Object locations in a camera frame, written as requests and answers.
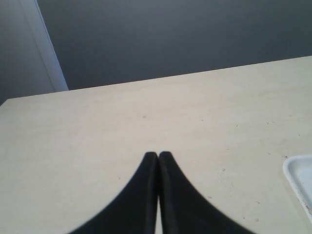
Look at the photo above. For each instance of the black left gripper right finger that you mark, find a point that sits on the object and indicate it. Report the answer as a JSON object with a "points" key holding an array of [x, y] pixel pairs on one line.
{"points": [[183, 209]]}

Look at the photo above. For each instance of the white plastic tray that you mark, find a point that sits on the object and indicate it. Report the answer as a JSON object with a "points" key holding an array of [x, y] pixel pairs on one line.
{"points": [[298, 172]]}

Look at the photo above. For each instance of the white wall trim strip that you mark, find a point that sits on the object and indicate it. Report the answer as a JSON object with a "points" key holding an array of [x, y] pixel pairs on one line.
{"points": [[44, 44]]}

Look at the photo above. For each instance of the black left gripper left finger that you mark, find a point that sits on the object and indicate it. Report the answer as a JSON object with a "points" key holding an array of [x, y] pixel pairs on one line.
{"points": [[134, 209]]}

